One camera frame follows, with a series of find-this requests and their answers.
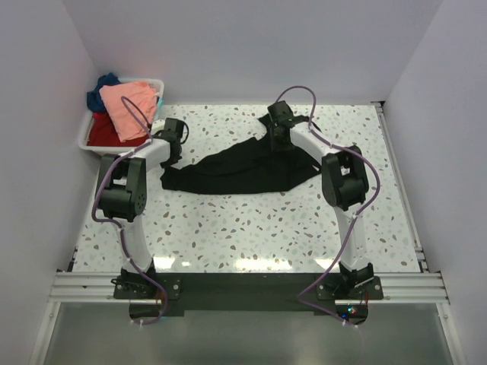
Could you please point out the red t shirt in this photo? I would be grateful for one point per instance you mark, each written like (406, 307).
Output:
(103, 134)

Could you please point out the aluminium right side rail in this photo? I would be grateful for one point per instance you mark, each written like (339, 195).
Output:
(419, 250)

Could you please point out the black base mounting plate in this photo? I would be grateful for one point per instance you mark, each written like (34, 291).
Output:
(356, 312)

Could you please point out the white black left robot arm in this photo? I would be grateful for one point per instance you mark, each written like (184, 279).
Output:
(121, 193)

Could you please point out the salmon pink t shirt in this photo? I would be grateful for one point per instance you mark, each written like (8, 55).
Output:
(128, 105)

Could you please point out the white plastic laundry basket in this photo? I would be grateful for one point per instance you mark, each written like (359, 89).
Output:
(88, 121)

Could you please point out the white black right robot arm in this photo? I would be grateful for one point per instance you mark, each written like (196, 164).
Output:
(344, 185)

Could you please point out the aluminium front rail frame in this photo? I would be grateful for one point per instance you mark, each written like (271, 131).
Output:
(81, 287)

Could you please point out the blue t shirt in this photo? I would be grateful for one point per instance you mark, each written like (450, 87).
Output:
(93, 98)

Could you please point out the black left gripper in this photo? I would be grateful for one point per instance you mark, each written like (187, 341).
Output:
(169, 163)

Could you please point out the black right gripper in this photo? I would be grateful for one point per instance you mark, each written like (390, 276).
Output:
(275, 146)

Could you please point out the black t shirt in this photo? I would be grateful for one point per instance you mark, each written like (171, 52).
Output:
(249, 167)

